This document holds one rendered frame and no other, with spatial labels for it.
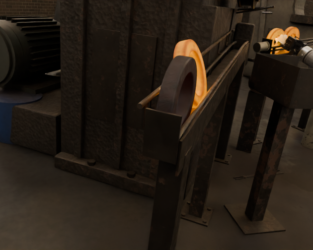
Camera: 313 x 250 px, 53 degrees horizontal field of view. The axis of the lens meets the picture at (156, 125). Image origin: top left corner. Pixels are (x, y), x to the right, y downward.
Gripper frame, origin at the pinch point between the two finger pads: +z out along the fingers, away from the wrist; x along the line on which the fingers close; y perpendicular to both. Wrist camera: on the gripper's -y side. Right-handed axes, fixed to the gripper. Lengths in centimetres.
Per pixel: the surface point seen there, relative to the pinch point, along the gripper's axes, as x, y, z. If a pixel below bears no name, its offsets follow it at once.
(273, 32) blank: 6.1, 4.4, 0.5
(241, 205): 70, -51, -71
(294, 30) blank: -15.7, 6.8, 0.8
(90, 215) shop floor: 136, -60, -46
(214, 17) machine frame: 92, 22, -30
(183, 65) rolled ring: 141, 28, -74
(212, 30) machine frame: 92, 18, -31
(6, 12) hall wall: 23, -277, 694
